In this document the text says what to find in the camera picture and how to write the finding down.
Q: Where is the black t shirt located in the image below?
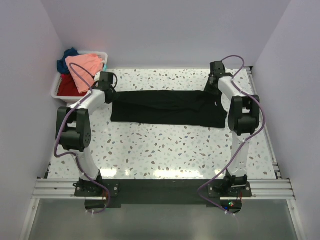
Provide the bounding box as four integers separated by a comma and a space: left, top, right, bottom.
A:
110, 90, 227, 129

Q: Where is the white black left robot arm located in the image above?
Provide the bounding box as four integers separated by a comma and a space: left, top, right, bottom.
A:
53, 71, 119, 196

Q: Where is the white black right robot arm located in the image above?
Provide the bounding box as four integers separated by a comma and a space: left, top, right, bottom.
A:
204, 61, 260, 197

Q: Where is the teal t shirt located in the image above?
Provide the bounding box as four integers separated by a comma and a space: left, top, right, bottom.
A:
102, 64, 108, 72

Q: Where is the salmon pink t shirt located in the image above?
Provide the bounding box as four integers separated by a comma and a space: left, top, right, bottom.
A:
65, 53, 105, 94

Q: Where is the white plastic laundry basket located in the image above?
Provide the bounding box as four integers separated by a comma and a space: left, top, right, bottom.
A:
50, 50, 108, 104

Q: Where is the red t shirt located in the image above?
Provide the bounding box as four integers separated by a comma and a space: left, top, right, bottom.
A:
57, 74, 87, 97

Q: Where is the blue t shirt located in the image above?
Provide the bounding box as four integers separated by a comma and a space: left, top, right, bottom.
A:
56, 47, 79, 74

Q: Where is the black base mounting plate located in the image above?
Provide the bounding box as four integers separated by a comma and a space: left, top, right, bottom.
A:
73, 179, 253, 213

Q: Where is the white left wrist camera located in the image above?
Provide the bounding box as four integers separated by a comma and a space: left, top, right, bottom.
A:
94, 72, 101, 82

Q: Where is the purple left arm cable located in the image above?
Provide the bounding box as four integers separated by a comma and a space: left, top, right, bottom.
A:
53, 62, 112, 214

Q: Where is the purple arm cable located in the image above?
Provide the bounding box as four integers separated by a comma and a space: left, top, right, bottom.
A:
196, 54, 267, 210
53, 62, 112, 214

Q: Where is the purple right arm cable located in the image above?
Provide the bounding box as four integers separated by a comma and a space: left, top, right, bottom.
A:
196, 54, 267, 210

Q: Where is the aluminium right side rail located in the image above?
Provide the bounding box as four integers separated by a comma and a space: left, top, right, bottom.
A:
246, 65, 285, 179

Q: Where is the aluminium front rail frame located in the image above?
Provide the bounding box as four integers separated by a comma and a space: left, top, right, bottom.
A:
31, 179, 295, 200

